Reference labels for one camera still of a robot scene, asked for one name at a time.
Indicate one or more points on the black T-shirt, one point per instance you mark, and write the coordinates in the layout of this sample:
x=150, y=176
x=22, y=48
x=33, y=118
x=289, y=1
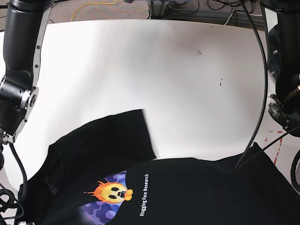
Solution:
x=106, y=173

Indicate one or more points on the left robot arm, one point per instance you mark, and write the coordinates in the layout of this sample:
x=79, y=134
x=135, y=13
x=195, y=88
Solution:
x=281, y=61

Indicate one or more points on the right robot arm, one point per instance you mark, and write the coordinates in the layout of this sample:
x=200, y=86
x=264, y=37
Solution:
x=25, y=26

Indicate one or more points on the red tape rectangle marking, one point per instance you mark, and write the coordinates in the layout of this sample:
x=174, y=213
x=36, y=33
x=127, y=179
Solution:
x=273, y=150

